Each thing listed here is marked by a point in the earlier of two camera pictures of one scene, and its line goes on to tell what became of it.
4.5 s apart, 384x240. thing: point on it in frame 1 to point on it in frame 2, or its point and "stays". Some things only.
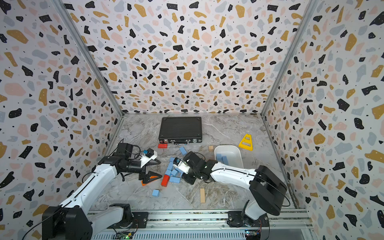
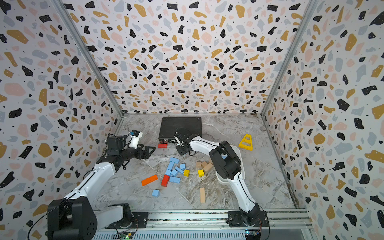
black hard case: (180, 130) stays
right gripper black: (186, 179) to (177, 148)
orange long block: (150, 177) stays
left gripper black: (147, 179) to (145, 155)
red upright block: (165, 180) stays
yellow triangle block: (246, 143) stays
